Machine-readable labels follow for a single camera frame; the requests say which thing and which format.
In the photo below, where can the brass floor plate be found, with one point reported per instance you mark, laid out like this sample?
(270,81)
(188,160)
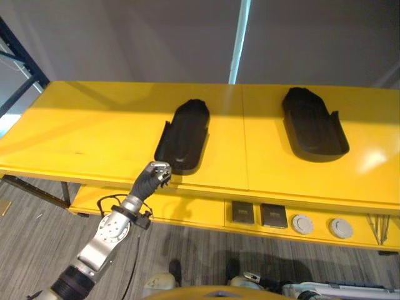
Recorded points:
(4,207)

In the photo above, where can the flat black square box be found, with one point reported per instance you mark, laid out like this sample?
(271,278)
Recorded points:
(242,212)
(273,216)

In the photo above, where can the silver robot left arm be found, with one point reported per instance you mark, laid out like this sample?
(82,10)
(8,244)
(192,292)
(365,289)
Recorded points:
(109,231)

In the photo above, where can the robot right leg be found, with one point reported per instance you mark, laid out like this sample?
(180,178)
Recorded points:
(242,276)

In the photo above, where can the black metal rack frame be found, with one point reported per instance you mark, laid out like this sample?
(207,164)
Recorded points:
(31,67)

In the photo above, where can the grey round disc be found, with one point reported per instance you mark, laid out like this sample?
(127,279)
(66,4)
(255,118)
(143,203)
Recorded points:
(340,228)
(302,224)

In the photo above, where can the black sole-shaped part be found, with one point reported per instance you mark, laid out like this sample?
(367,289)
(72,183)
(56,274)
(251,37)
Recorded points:
(312,131)
(184,137)

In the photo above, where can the black diagonal floor brace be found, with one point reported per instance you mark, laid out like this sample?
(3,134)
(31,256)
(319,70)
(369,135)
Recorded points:
(34,190)

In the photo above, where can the yellow robot torso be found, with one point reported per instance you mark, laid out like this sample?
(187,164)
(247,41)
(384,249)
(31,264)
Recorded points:
(215,293)

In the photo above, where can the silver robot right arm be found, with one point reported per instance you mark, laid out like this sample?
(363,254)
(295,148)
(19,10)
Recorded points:
(337,290)

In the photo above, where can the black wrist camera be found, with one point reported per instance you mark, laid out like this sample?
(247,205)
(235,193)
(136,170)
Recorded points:
(144,221)

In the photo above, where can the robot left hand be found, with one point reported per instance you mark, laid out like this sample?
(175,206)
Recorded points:
(147,184)

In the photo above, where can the yellow shelf unit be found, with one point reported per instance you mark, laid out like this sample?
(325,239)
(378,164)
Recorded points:
(93,131)

